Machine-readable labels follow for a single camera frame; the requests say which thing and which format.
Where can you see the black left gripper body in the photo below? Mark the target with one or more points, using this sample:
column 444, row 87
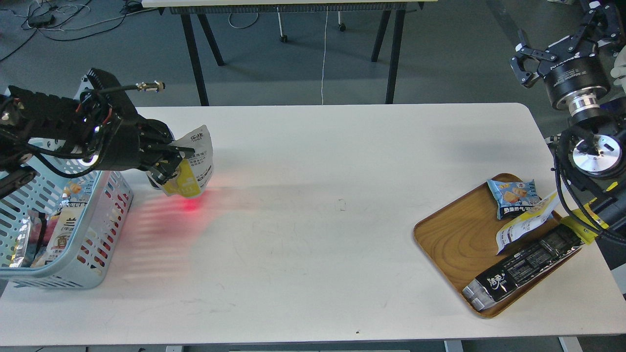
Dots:
column 133, row 144

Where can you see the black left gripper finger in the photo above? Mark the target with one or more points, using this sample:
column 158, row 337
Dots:
column 187, row 152
column 169, row 169

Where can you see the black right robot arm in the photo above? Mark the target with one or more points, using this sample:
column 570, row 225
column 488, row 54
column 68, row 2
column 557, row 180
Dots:
column 590, row 153

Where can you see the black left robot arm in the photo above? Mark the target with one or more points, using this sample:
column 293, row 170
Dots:
column 99, row 130

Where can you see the blue snack in basket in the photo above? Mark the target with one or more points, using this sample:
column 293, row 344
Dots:
column 77, row 193

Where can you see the white brown snack in basket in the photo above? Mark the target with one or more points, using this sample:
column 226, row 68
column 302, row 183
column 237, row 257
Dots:
column 59, row 231

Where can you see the light blue plastic basket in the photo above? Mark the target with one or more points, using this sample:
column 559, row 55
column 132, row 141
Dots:
column 84, row 262

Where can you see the silver foil snack in basket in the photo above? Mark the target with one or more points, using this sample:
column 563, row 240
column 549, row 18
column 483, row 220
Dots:
column 28, row 240

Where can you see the blue snack packet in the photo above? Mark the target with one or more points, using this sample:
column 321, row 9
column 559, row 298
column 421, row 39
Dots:
column 513, row 198

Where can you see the black long snack package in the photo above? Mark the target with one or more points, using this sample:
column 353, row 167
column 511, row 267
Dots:
column 503, row 279

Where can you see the yellow cartoon face snack bag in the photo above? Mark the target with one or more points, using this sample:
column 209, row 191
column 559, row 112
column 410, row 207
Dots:
column 586, row 235

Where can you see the black barcode scanner red window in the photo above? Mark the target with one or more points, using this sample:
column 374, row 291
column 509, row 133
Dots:
column 152, row 182

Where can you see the black table legs background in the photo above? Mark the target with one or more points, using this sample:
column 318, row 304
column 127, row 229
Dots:
column 292, row 6

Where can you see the wooden tray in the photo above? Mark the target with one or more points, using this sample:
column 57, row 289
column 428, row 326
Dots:
column 460, row 241

